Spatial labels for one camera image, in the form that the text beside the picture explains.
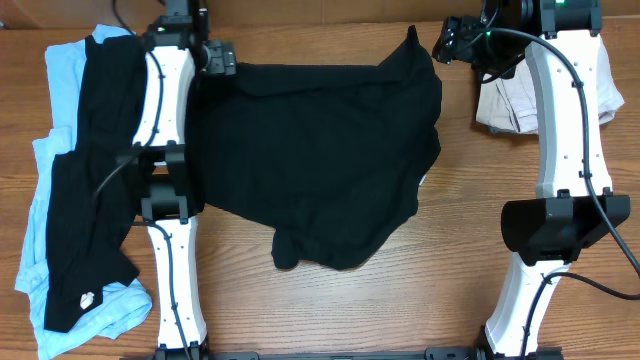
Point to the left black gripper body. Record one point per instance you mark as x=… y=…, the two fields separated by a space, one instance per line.
x=222 y=60

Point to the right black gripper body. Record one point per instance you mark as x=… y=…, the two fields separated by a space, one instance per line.
x=467 y=43

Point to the black t-shirt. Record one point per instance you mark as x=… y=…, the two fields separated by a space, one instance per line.
x=330 y=157

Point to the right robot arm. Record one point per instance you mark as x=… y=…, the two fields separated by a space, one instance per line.
x=575 y=205

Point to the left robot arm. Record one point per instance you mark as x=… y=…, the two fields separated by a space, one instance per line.
x=177 y=52

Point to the beige folded shorts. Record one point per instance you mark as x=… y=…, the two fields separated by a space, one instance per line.
x=509 y=105

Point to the light blue shirt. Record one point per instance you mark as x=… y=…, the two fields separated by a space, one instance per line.
x=123 y=307

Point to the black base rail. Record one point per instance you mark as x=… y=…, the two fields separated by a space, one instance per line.
x=340 y=355

